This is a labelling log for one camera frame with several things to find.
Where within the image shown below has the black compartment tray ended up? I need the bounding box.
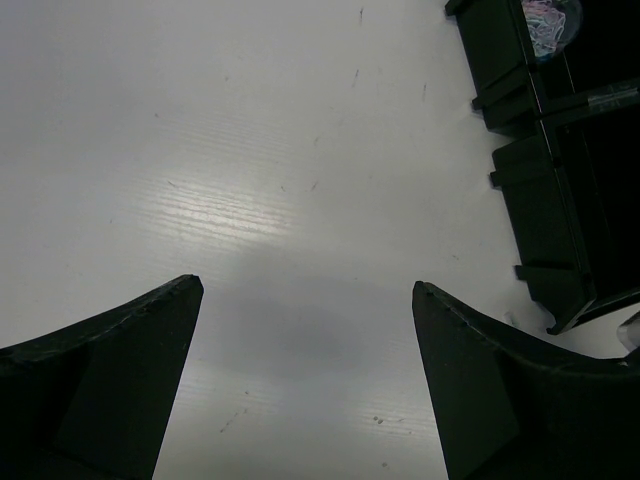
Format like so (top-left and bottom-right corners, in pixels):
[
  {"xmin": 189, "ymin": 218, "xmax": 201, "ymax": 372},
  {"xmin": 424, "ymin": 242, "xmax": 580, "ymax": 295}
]
[{"xmin": 445, "ymin": 1, "xmax": 639, "ymax": 335}]

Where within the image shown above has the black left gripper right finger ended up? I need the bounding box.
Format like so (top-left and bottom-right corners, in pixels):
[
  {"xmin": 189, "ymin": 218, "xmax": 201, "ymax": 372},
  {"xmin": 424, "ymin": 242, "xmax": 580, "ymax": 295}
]
[{"xmin": 412, "ymin": 282, "xmax": 639, "ymax": 479}]

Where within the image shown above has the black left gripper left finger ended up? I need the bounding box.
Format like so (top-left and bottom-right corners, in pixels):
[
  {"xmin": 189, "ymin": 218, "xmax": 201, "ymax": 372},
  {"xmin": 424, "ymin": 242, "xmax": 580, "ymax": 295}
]
[{"xmin": 1, "ymin": 275, "xmax": 204, "ymax": 479}]

